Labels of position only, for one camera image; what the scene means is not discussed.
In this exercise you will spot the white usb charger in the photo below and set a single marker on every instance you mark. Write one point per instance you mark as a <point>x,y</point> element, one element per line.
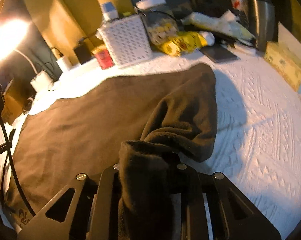
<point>64,64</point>

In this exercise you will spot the red round tin can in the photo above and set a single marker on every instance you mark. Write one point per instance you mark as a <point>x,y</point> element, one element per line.
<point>103,57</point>

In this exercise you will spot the black power adapter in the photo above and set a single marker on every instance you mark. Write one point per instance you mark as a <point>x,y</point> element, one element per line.
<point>82,53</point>

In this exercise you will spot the black smartphone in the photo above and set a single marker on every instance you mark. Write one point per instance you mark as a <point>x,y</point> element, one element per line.
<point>218,54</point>

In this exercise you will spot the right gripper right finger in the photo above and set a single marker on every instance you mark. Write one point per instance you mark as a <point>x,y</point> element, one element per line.
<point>212,207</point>

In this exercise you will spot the white desk lamp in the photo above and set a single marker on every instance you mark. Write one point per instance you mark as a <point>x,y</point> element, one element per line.
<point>12,33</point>

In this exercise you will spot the yellow tissue box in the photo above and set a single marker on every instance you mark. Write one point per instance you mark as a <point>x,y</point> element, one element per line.
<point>285,57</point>

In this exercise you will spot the yellow snack bag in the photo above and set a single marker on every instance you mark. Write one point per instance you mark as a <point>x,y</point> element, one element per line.
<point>184,43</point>

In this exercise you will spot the plastic drink bottle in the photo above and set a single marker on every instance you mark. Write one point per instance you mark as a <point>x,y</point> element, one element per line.
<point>240,9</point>

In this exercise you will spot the white textured bedspread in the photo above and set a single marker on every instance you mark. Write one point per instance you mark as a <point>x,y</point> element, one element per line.
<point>257,144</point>

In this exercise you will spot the dark brown t-shirt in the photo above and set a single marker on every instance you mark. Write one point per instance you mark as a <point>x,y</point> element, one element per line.
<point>142,123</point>

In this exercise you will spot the clear jar white lid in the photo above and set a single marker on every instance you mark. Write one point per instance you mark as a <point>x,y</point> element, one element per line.
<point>158,20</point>

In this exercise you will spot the steel tumbler cup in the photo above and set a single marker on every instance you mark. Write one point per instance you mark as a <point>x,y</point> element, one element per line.
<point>262,22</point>

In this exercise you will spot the brown cardboard box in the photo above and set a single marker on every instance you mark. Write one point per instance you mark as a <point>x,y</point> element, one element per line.
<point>19,96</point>

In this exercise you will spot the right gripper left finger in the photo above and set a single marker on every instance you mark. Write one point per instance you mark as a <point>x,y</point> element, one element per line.
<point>86,208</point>

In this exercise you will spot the white perforated plastic basket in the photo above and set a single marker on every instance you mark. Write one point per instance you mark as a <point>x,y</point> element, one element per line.
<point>126,40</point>

